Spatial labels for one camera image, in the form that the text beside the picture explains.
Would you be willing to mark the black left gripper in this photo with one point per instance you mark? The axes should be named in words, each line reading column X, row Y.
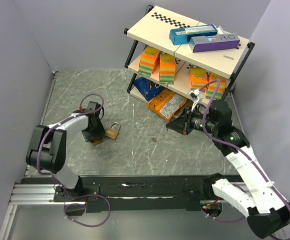
column 99, row 131

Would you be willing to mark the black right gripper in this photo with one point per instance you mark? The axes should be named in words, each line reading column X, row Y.
column 182, row 124

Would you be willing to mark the brass padlock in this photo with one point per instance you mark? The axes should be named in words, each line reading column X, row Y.
column 97, row 141
column 113, row 130

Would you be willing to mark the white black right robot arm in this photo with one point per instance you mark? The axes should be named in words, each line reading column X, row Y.
column 264, row 207

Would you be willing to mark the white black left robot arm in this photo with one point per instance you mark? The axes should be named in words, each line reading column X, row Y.
column 48, row 145

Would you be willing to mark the brass padlock on table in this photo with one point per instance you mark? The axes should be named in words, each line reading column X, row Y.
column 113, row 130

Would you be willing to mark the brown snack bag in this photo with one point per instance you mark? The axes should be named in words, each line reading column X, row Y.
column 187, row 105

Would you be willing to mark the orange snack bag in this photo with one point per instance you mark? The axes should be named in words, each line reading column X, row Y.
column 167, row 103

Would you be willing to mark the blue snack bag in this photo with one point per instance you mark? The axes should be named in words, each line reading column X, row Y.
column 147, row 88

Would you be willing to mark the orange sponge pack far right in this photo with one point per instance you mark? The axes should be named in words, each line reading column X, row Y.
column 210, row 89

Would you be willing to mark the orange sponge pack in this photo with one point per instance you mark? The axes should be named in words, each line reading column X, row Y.
column 148, row 61
column 167, row 68
column 210, row 89
column 198, row 77

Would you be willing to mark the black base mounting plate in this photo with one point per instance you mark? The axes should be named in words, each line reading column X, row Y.
column 136, row 193

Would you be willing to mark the beige black three-tier shelf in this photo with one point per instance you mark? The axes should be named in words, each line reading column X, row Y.
column 153, row 30

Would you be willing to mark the orange sponge pack far left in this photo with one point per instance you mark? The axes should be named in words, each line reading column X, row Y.
column 148, row 61

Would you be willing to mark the purple grey R+O box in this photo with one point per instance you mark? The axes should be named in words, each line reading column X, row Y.
column 214, row 43

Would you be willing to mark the blue rectangular box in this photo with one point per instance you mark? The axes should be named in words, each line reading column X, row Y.
column 179, row 36

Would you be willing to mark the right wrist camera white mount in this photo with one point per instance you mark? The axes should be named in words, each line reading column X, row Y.
column 197, row 96

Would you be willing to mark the aluminium rail frame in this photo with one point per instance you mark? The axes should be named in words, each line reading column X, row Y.
column 25, row 194

